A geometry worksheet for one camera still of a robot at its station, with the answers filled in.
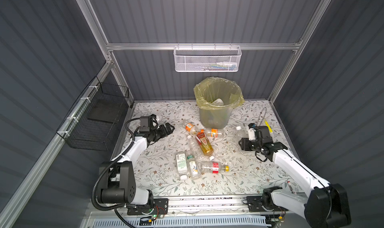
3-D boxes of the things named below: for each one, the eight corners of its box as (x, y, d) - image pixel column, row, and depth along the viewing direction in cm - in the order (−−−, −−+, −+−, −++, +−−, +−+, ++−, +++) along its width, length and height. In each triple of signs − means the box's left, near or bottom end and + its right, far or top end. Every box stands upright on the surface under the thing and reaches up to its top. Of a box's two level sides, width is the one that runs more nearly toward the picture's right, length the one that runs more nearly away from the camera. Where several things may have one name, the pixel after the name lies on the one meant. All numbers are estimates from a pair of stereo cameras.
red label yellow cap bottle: (200, 174, 86) (200, 171, 81) (200, 162, 90) (200, 158, 85) (227, 174, 86) (229, 171, 81) (226, 162, 90) (227, 158, 85)
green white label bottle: (174, 180, 84) (173, 177, 80) (176, 155, 93) (176, 152, 90) (186, 180, 84) (186, 177, 80) (187, 155, 93) (187, 152, 90)
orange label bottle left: (184, 128, 105) (183, 124, 102) (190, 124, 108) (189, 119, 104) (193, 136, 101) (193, 132, 97) (199, 131, 104) (199, 127, 100)
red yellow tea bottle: (205, 158, 91) (206, 154, 87) (195, 138, 100) (195, 134, 96) (214, 154, 92) (215, 150, 88) (203, 135, 101) (203, 130, 97)
